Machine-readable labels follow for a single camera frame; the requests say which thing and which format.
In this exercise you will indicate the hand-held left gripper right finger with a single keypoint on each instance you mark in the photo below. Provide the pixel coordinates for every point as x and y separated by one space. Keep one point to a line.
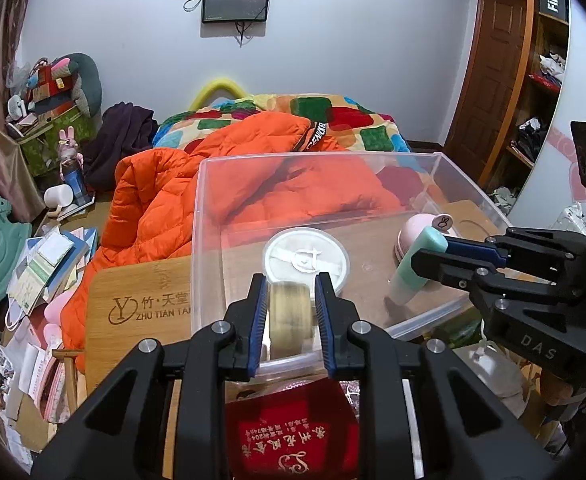
323 327

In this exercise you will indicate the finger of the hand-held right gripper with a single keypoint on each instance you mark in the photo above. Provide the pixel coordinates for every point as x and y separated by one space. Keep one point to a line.
443 267
468 249

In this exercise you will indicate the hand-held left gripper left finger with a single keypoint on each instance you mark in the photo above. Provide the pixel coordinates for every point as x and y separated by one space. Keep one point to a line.
256 327

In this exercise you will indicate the mint green tube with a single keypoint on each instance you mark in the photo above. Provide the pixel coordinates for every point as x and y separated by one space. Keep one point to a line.
415 269

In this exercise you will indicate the clear tape roll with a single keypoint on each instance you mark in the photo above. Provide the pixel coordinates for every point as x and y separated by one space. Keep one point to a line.
290 321

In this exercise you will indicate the clear plastic storage box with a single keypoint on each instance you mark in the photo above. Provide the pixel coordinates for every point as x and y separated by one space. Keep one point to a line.
323 220

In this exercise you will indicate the wooden desktop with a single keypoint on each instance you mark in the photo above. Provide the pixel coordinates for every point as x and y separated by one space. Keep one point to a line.
138 310

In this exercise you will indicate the pink round bunny-print gadget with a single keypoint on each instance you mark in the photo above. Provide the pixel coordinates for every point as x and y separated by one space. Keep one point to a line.
420 237

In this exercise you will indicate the round white compact case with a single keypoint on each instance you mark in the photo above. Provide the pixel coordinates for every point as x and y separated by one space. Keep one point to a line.
306 263

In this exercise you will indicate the white cloth bag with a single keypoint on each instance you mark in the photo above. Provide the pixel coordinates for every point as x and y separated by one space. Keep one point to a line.
490 377

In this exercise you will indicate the red fabric pouch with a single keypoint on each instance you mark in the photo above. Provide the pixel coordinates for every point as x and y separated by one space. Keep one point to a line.
293 432

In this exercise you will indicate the orange down jacket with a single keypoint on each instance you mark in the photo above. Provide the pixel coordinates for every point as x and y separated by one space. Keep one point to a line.
173 195

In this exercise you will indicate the wooden shelf unit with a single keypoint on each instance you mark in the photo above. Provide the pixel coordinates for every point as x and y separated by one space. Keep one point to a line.
543 95

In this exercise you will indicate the brown wooden door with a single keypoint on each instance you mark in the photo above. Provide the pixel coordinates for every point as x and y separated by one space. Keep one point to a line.
493 65

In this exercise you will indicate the colourful patchwork blanket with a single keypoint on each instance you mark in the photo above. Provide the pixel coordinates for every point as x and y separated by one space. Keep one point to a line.
333 115

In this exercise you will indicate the pile of books and papers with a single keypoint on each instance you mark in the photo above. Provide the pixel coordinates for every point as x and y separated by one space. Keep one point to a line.
38 300

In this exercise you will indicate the dark purple garment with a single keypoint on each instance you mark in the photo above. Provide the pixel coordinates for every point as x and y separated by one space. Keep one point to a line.
120 140

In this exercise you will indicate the white mug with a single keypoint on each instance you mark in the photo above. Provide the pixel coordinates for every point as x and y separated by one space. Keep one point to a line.
57 197

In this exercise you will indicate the yellow foam loop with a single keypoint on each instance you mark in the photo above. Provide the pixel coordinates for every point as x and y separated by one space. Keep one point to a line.
217 89

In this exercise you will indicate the pink bunny figurine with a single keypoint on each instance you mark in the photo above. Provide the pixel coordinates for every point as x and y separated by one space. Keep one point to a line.
69 152

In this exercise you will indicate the black labelled box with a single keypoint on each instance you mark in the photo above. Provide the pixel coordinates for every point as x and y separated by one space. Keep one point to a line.
553 0

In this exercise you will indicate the teal dinosaur plush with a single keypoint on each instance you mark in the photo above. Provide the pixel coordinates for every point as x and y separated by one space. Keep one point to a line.
0 255

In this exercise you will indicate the green patterned box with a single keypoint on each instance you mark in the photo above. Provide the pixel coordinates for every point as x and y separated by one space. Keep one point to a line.
48 145

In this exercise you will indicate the grey cushion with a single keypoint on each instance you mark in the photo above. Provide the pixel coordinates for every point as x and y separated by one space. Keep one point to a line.
87 87

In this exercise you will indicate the plaid patchwork bag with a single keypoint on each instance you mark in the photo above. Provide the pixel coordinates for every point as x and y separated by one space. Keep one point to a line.
48 80

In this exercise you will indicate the small wall screen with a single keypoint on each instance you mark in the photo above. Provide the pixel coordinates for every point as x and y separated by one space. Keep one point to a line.
235 2

